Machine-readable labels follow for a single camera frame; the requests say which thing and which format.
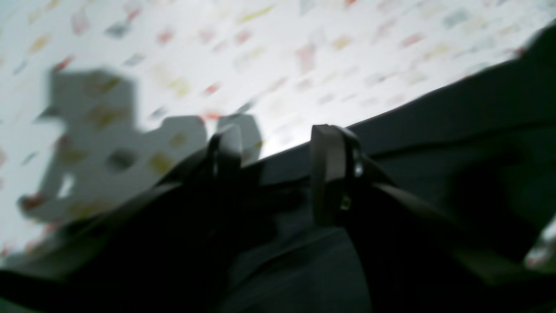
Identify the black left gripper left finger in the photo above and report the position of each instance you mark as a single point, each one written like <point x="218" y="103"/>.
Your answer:
<point x="161" y="252"/>

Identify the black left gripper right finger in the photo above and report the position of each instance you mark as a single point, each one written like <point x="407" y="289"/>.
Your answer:
<point x="418" y="258"/>

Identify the dark grey T-shirt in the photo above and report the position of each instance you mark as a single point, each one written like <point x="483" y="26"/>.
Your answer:
<point x="496" y="128"/>

